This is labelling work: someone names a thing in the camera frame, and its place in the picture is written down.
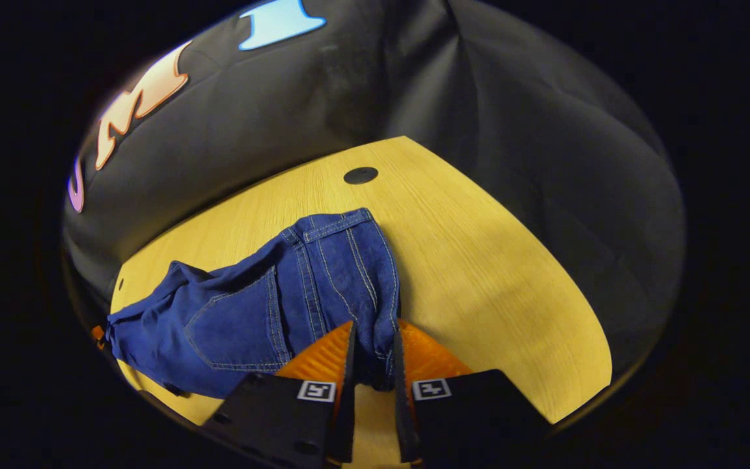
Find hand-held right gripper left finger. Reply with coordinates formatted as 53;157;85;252
201;319;358;466

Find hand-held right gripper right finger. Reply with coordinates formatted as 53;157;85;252
393;319;554;464

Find blue denim jeans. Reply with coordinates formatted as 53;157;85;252
103;207;403;399

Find black backdrop cloth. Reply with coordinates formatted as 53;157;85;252
62;0;687;378

